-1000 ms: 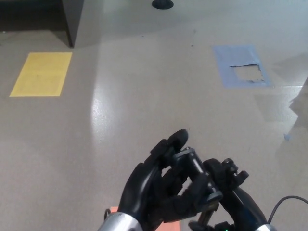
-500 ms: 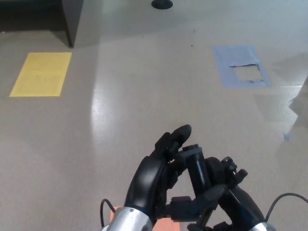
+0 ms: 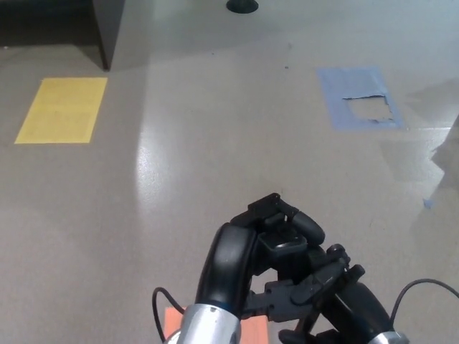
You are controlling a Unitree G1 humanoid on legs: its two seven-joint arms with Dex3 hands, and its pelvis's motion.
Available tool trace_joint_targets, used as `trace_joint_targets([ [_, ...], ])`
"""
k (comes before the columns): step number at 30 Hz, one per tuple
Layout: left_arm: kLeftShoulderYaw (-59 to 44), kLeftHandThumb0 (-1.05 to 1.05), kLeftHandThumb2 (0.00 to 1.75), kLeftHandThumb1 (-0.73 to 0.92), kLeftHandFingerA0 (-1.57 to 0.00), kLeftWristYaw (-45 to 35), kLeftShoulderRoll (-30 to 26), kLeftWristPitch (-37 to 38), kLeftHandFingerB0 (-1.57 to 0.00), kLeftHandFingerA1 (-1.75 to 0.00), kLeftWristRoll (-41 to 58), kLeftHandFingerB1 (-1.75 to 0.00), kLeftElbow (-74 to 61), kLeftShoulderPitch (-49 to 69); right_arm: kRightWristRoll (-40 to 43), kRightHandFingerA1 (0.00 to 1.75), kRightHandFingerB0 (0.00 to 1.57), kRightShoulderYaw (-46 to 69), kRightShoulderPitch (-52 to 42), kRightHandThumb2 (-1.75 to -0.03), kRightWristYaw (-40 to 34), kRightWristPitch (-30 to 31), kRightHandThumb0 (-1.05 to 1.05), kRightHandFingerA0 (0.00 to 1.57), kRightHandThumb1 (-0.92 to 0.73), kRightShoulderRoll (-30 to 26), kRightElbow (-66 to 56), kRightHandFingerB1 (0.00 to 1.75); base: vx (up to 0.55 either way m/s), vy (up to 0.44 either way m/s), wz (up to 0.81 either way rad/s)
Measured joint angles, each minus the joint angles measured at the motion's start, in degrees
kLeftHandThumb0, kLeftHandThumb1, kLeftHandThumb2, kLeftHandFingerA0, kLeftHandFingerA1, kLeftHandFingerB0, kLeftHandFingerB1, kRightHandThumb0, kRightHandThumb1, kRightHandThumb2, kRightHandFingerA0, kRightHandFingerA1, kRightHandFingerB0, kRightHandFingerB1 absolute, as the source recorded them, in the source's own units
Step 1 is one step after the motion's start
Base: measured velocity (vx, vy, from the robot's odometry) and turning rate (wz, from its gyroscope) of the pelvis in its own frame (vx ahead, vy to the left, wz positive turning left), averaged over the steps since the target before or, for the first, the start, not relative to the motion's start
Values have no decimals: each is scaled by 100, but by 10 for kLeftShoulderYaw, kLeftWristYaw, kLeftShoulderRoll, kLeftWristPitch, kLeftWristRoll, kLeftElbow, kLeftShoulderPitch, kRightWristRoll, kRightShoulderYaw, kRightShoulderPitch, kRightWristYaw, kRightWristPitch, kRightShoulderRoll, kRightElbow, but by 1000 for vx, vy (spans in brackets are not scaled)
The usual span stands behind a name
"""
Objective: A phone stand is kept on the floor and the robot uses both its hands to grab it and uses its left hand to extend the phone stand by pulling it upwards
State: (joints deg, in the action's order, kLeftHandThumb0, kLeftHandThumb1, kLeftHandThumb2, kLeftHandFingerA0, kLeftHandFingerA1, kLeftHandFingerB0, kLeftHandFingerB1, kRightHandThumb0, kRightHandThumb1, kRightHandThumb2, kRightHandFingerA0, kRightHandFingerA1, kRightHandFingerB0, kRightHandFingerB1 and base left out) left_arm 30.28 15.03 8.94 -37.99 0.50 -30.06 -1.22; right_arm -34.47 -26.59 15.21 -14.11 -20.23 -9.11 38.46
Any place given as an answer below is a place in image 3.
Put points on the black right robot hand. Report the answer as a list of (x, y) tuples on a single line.
[(355, 304)]

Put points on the small blue tape scrap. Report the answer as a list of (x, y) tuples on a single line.
[(429, 203)]

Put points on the black phone stand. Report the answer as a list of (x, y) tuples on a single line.
[(283, 247)]

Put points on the orange paper sheet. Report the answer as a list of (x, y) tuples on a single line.
[(256, 331)]

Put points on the yellow paper sheet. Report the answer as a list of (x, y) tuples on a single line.
[(61, 111)]

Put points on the torn blue paper sheet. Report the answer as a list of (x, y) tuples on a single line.
[(340, 82)]

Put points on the black round floor disc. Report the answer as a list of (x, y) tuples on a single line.
[(241, 3)]

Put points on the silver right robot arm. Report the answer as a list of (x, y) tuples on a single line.
[(391, 338)]

